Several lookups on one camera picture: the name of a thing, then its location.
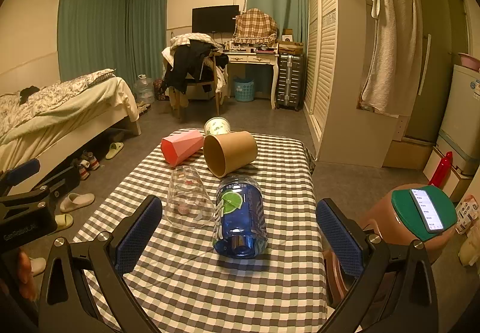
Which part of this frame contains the white leaf-print paper cup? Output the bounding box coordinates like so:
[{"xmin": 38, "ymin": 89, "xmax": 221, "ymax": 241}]
[{"xmin": 204, "ymin": 117, "xmax": 230, "ymax": 136}]

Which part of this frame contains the pink faceted cup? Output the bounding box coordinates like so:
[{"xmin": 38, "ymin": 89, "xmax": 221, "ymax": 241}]
[{"xmin": 160, "ymin": 130, "xmax": 204, "ymax": 167}]

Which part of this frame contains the brown kraft paper cup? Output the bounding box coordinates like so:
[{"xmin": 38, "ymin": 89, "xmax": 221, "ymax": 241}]
[{"xmin": 203, "ymin": 131, "xmax": 258, "ymax": 178}]

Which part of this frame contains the green slipper near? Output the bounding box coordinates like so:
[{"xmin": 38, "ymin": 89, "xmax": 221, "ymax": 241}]
[{"xmin": 54, "ymin": 213, "xmax": 74, "ymax": 233}]

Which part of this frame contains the white slipper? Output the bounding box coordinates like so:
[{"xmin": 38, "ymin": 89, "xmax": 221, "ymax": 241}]
[
  {"xmin": 60, "ymin": 193, "xmax": 95, "ymax": 213},
  {"xmin": 30, "ymin": 257, "xmax": 47, "ymax": 277}
]

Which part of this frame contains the white slipper lower left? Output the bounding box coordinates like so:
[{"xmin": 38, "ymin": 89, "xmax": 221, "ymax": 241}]
[{"xmin": 30, "ymin": 257, "xmax": 47, "ymax": 277}]

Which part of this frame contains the brown plastic stool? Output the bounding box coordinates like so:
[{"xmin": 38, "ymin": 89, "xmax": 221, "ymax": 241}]
[{"xmin": 323, "ymin": 183, "xmax": 456, "ymax": 308}]

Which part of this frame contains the smartphone with lit screen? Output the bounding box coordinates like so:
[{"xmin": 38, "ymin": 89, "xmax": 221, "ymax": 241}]
[{"xmin": 409, "ymin": 188, "xmax": 444, "ymax": 233}]

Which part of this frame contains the sneaker pair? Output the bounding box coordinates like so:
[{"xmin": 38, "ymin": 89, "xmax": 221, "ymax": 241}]
[{"xmin": 72, "ymin": 151, "xmax": 100, "ymax": 181}]

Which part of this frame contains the green notebook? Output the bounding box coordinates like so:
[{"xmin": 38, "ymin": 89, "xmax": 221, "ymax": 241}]
[{"xmin": 391, "ymin": 185, "xmax": 457, "ymax": 241}]

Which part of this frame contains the bed with floral bedding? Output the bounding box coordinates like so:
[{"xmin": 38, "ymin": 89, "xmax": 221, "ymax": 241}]
[{"xmin": 1, "ymin": 69, "xmax": 141, "ymax": 194}]

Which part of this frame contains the grey checkered tablecloth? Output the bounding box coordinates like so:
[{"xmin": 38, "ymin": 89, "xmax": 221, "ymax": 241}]
[{"xmin": 72, "ymin": 127, "xmax": 331, "ymax": 333}]

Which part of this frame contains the green slipper under bed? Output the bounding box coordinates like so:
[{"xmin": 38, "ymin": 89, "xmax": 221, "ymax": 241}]
[{"xmin": 105, "ymin": 142, "xmax": 125, "ymax": 160}]

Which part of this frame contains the red bottle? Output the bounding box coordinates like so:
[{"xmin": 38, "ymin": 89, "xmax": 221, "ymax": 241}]
[{"xmin": 429, "ymin": 152, "xmax": 453, "ymax": 188}]

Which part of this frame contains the cardboard box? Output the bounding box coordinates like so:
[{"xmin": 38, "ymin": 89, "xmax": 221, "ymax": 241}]
[{"xmin": 382, "ymin": 140, "xmax": 433, "ymax": 170}]

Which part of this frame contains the large water jug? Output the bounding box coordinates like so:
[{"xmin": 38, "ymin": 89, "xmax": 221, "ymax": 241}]
[{"xmin": 133, "ymin": 74, "xmax": 155, "ymax": 104}]

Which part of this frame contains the white small refrigerator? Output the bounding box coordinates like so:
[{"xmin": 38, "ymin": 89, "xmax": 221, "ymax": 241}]
[{"xmin": 436, "ymin": 65, "xmax": 480, "ymax": 176}]

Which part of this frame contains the green curtain left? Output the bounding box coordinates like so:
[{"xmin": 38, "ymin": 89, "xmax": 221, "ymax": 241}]
[{"xmin": 57, "ymin": 0, "xmax": 167, "ymax": 85}]

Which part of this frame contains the hanging white towel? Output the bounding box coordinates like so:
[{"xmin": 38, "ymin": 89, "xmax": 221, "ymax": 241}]
[{"xmin": 360, "ymin": 0, "xmax": 422, "ymax": 117}]

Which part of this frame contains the dark ribbed suitcase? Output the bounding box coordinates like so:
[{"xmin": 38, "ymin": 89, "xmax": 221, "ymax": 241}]
[{"xmin": 276, "ymin": 54, "xmax": 305, "ymax": 111}]

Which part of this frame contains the wooden chair with clothes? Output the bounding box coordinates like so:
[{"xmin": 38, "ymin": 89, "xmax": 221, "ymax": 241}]
[{"xmin": 160, "ymin": 32, "xmax": 229, "ymax": 117}]

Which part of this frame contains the pink basin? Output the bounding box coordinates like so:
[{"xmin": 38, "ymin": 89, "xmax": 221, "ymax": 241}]
[{"xmin": 458, "ymin": 53, "xmax": 480, "ymax": 71}]

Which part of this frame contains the teal laundry basket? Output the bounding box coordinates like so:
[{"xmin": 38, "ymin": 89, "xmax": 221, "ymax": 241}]
[{"xmin": 233, "ymin": 78, "xmax": 255, "ymax": 102}]

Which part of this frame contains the white desk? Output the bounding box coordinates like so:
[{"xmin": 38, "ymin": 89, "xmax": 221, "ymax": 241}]
[{"xmin": 225, "ymin": 51, "xmax": 279, "ymax": 109}]

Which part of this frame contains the black television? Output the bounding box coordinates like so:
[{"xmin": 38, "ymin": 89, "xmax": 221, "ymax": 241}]
[{"xmin": 192, "ymin": 5, "xmax": 240, "ymax": 34}]

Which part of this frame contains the white louvered wardrobe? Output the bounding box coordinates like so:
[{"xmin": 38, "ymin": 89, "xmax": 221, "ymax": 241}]
[{"xmin": 304, "ymin": 0, "xmax": 397, "ymax": 168}]

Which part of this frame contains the plaid cloth bundle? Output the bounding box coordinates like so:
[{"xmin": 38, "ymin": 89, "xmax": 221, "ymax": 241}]
[{"xmin": 233, "ymin": 8, "xmax": 278, "ymax": 46}]

